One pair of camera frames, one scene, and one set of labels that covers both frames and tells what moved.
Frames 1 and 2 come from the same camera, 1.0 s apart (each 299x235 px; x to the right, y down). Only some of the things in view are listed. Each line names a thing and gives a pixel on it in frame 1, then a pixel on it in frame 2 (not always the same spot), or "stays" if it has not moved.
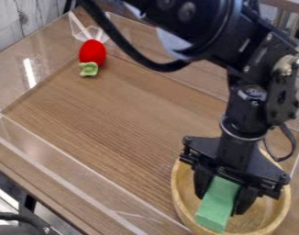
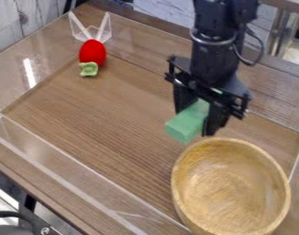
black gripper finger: (202, 179) -> (186, 98)
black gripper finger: (246, 196) -> (217, 119)
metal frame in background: (290, 21) stays
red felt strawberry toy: (92, 56) stays
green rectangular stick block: (218, 204) -> (186, 126)
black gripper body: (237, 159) -> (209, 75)
